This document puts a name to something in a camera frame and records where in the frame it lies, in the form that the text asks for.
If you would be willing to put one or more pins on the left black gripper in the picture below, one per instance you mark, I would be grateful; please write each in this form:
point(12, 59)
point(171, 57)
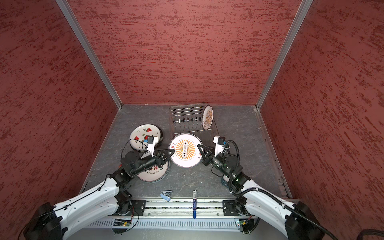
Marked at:
point(160, 158)

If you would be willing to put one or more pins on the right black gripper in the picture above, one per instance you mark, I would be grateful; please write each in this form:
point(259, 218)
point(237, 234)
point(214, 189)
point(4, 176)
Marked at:
point(207, 159)

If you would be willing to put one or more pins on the brown patterned plate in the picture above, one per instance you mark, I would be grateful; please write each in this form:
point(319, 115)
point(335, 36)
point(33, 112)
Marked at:
point(187, 154)

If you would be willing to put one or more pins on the white watermelon pattern plate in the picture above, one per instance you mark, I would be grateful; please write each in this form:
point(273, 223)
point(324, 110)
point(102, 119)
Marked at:
point(139, 135)

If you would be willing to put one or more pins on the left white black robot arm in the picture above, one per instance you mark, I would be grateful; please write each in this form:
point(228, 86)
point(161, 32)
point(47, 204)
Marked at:
point(62, 220)

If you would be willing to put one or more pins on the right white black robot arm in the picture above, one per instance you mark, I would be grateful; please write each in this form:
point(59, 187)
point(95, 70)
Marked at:
point(294, 220)

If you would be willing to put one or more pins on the green alarm clock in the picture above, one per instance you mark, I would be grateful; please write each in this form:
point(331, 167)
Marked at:
point(224, 180)

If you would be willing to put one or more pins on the rearmost brown rim plate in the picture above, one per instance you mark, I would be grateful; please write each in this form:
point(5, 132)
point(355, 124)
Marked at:
point(208, 116)

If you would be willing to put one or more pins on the light blue clip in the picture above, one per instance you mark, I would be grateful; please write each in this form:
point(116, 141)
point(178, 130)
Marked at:
point(166, 195)

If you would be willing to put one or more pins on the blue marker pen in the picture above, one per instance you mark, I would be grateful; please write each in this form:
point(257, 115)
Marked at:
point(194, 204)

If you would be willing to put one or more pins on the right small circuit board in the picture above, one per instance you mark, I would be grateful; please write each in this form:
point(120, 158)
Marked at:
point(246, 226)

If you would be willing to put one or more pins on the small circuit board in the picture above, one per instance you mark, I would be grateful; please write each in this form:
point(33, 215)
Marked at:
point(120, 226)
point(246, 226)

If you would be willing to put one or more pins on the left small circuit board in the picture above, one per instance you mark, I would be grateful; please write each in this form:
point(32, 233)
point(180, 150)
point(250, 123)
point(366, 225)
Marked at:
point(120, 226)

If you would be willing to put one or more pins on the metal wire dish rack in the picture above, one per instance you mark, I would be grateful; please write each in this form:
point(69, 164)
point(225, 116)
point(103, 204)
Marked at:
point(187, 119)

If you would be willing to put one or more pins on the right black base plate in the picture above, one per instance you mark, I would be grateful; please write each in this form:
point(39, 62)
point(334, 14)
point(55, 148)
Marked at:
point(234, 208)

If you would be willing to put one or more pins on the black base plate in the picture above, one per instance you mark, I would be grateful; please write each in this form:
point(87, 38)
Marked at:
point(234, 208)
point(132, 207)

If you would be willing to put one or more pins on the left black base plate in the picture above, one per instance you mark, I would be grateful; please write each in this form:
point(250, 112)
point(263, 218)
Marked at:
point(132, 207)

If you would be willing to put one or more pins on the aluminium front rail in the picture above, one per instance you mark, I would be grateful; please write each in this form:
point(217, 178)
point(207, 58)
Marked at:
point(183, 208)

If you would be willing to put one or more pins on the white slotted cable duct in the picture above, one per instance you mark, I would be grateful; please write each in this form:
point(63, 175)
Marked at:
point(228, 225)

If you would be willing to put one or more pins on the left aluminium corner post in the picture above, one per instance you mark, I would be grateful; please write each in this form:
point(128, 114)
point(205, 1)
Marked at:
point(79, 33)

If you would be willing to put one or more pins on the aluminium corner post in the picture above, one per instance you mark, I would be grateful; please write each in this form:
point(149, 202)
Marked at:
point(290, 37)
point(79, 33)

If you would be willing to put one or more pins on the right aluminium corner post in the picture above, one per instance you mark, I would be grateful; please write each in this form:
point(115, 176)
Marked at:
point(290, 37)

